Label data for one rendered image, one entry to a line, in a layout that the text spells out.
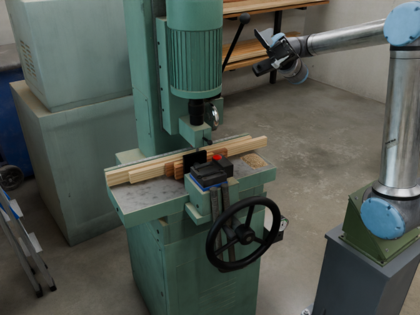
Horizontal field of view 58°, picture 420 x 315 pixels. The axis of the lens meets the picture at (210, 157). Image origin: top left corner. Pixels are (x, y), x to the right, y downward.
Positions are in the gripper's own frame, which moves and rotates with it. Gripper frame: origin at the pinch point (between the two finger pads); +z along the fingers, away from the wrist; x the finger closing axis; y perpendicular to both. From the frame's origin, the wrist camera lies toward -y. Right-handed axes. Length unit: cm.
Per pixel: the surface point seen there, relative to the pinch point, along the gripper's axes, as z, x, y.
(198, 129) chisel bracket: 3.0, 13.5, -32.7
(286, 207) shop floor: -147, 31, -61
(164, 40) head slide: 16.8, -14.3, -24.6
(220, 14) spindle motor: 19.1, -6.4, -3.3
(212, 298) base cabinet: -31, 66, -74
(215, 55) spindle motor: 14.5, 1.0, -11.7
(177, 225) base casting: 4, 40, -55
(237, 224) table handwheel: -1, 49, -36
